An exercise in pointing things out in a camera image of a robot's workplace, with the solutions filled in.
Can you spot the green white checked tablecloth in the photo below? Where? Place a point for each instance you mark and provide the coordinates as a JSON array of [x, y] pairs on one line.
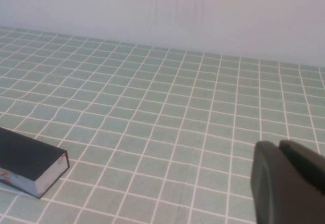
[[162, 107]]

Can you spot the black printed glasses case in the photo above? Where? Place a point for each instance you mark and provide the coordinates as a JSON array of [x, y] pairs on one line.
[[28, 158]]

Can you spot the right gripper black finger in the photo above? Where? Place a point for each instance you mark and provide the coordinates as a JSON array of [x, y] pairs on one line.
[[284, 183]]

